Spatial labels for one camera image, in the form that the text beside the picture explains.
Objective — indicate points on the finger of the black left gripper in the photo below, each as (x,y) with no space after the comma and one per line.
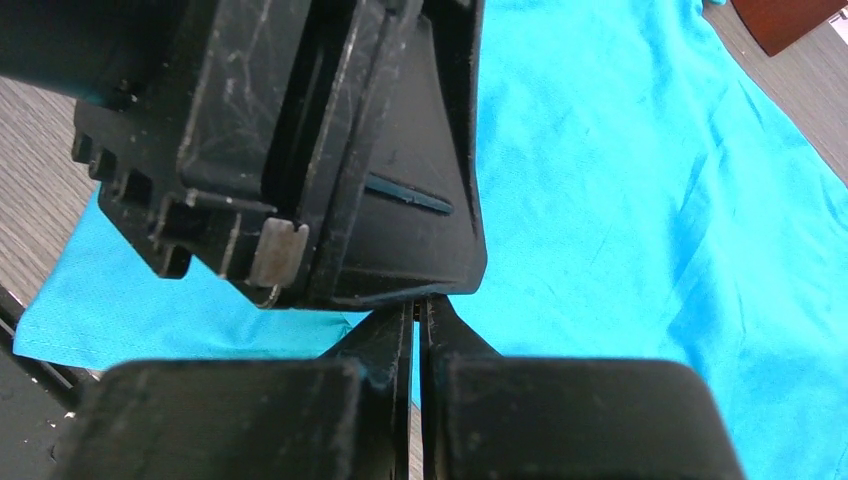
(396,158)

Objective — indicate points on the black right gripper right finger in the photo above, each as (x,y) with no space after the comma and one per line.
(490,416)

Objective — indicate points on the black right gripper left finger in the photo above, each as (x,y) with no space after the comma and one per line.
(342,415)

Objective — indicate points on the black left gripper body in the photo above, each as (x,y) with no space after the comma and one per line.
(234,133)

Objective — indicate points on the turquoise t-shirt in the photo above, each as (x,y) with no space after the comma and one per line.
(641,198)

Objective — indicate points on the brown wooden metronome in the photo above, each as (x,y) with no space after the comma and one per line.
(777,24)

